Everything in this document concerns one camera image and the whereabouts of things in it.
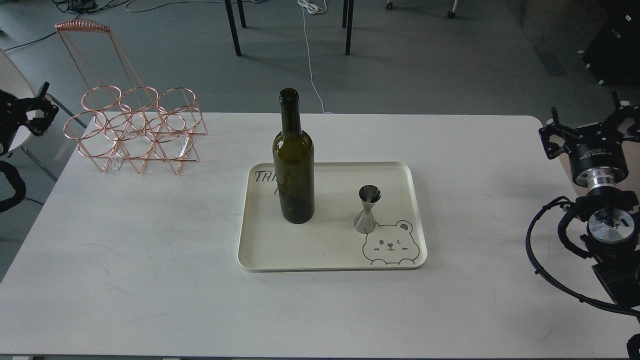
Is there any black equipment case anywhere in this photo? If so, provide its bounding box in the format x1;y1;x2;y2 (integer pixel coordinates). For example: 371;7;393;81
582;6;640;85

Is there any black table leg right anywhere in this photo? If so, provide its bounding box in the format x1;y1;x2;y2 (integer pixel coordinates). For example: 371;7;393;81
342;0;355;56

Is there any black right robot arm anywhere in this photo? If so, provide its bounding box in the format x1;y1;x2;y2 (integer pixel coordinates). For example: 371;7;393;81
525;92;640;317

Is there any black table leg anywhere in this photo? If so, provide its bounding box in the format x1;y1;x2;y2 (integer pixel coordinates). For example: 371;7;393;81
342;0;355;56
224;0;247;57

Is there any black corrugated cable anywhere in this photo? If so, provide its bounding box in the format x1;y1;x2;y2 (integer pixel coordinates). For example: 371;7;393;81
525;196;640;318

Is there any white floor cable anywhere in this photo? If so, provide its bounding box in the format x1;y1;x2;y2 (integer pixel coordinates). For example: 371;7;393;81
297;0;335;115

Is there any black table leg left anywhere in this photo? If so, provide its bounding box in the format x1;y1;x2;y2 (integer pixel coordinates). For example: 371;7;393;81
224;0;247;57

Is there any steel double jigger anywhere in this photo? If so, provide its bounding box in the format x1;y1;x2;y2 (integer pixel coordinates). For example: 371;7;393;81
353;184;381;234

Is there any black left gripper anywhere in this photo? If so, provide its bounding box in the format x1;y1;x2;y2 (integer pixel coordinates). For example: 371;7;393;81
0;81;59;156

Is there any copper wire bottle rack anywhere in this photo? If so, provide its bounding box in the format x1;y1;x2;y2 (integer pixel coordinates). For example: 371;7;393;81
55;19;209;174

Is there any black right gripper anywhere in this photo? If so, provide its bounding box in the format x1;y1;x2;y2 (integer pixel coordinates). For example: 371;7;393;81
538;91;640;188

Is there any white round chair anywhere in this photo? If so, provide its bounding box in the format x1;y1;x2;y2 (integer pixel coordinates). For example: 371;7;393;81
0;49;87;182

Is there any dark green wine bottle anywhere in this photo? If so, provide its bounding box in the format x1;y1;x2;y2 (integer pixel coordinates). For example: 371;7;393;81
272;88;315;224

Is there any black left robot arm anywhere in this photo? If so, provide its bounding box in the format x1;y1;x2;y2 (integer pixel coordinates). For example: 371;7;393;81
0;81;59;212

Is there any cream bear serving tray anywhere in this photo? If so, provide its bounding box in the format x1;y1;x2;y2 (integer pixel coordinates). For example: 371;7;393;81
237;162;428;272

